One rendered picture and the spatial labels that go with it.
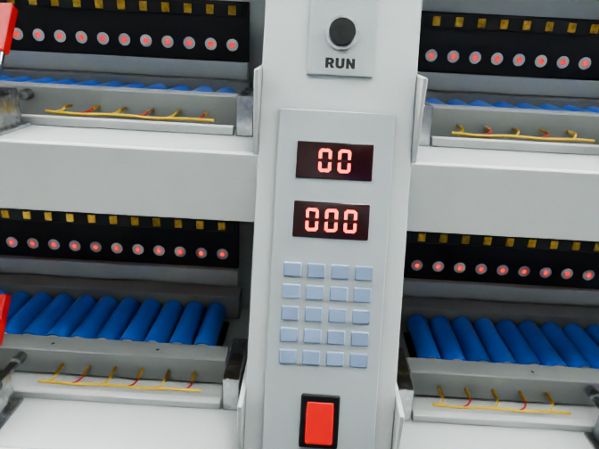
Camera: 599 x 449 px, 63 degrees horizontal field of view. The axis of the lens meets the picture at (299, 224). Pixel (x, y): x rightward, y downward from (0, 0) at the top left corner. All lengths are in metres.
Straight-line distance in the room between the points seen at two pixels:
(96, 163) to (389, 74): 0.19
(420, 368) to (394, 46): 0.23
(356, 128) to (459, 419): 0.22
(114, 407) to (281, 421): 0.13
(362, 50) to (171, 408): 0.28
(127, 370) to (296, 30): 0.28
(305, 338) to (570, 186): 0.19
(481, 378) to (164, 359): 0.24
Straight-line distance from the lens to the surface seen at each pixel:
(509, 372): 0.42
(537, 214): 0.34
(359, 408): 0.33
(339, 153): 0.30
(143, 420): 0.39
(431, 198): 0.32
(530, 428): 0.42
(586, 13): 0.60
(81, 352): 0.42
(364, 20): 0.32
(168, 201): 0.32
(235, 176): 0.31
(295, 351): 0.31
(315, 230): 0.30
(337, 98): 0.31
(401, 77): 0.32
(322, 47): 0.31
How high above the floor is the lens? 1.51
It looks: 3 degrees down
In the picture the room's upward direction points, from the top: 3 degrees clockwise
